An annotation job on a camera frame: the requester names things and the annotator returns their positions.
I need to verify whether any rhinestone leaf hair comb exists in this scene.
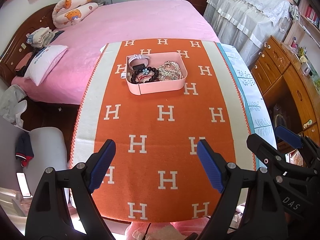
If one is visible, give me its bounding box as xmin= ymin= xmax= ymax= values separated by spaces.
xmin=158 ymin=65 xmax=183 ymax=81

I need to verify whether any black bead bracelet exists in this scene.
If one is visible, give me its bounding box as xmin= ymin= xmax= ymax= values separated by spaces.
xmin=130 ymin=66 xmax=161 ymax=85

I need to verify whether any pink jewelry tray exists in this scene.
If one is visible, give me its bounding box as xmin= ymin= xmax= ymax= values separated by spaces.
xmin=126 ymin=52 xmax=188 ymax=95

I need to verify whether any wooden dresser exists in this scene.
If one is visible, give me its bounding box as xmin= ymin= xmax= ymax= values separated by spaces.
xmin=251 ymin=36 xmax=319 ymax=144

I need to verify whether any white blue patterned sheet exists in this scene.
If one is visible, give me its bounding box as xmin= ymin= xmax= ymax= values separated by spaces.
xmin=216 ymin=42 xmax=278 ymax=170

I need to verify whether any orange H-pattern blanket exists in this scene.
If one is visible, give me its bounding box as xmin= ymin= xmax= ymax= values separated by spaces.
xmin=71 ymin=39 xmax=256 ymax=222

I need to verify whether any white lace covered furniture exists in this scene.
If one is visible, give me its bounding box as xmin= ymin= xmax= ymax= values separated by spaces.
xmin=204 ymin=0 xmax=299 ymax=66

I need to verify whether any white pillow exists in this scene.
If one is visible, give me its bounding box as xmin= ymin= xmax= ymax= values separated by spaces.
xmin=24 ymin=45 xmax=68 ymax=86

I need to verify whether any wooden headboard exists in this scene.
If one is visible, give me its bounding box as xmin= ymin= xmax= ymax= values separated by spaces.
xmin=1 ymin=4 xmax=55 ymax=86

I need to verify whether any folded clothes pile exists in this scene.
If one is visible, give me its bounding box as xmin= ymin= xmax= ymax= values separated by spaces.
xmin=26 ymin=27 xmax=64 ymax=49

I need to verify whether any pink bed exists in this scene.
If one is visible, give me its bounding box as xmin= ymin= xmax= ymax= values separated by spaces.
xmin=12 ymin=0 xmax=219 ymax=105

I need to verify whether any bear print rolled quilt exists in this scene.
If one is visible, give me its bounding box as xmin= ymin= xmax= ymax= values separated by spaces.
xmin=52 ymin=0 xmax=99 ymax=29

